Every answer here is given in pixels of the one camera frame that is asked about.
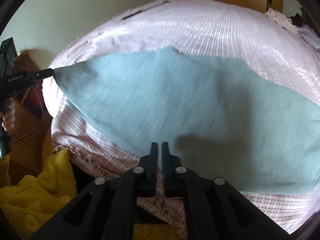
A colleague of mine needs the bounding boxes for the light teal pants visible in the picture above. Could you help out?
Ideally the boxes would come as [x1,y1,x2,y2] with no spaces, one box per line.
[55,48,319,194]

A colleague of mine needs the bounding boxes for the black telescopic stick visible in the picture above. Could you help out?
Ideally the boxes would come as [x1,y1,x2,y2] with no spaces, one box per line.
[121,1,170,20]

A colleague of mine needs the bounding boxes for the black cable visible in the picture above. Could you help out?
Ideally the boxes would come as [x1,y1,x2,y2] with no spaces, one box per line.
[10,86,45,144]

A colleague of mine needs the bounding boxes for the pink checked bed sheet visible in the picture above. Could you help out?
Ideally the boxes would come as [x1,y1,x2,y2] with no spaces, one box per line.
[43,0,319,233]

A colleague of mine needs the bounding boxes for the lavender ruffled pillow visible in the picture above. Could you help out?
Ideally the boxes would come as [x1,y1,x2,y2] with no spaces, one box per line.
[299,25,320,49]

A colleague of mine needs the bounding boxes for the left hand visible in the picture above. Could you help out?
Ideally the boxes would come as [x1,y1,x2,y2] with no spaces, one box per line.
[1,102,15,132]

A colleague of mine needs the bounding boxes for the yellow knitted sweater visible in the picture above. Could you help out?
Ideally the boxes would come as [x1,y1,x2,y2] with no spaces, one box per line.
[1,149,77,239]

